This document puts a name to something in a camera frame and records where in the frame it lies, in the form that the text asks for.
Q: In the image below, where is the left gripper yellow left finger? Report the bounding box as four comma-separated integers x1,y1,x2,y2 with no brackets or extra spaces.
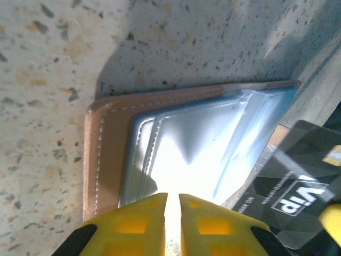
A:
52,191,168,256

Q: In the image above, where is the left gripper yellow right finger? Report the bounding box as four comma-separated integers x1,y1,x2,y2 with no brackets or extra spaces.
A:
178,193,291,256

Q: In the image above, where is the black VIP card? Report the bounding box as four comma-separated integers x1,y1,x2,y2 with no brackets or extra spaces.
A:
229,119,341,250

